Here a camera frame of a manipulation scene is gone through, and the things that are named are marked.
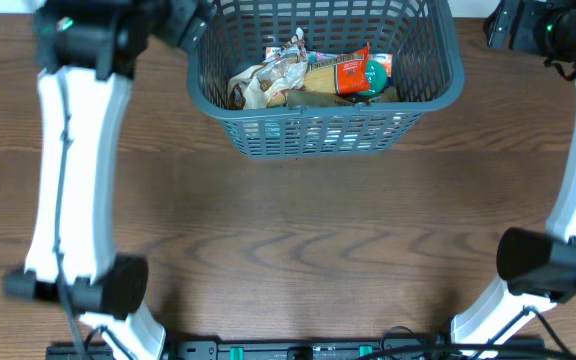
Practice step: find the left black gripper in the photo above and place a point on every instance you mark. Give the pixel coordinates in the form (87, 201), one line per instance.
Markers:
(174, 28)

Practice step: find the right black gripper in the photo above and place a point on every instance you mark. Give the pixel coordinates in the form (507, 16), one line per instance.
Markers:
(498, 26)

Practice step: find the white tan pouch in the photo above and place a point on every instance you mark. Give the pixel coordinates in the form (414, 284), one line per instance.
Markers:
(259, 85)

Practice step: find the gold foil snack bag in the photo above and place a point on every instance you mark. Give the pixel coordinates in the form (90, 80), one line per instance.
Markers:
(298, 98)

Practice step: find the spaghetti pasta packet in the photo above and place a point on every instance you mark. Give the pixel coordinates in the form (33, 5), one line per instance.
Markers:
(337, 74)

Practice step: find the colourful tissue pack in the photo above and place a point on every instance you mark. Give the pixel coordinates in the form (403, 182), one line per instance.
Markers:
(383, 59)

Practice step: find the green lid jar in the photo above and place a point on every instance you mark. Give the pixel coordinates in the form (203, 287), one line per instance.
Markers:
(376, 76)

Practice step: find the teal snack packet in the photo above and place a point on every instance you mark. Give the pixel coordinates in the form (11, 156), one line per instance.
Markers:
(268, 132)

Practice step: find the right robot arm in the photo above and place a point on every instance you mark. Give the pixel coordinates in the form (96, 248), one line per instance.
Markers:
(535, 271)

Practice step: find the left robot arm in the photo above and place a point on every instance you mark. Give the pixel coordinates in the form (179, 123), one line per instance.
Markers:
(87, 51)

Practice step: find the grey plastic basket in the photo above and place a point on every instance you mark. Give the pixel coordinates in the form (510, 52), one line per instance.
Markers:
(427, 71)

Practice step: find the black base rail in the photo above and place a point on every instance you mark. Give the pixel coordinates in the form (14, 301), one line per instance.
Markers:
(212, 350)

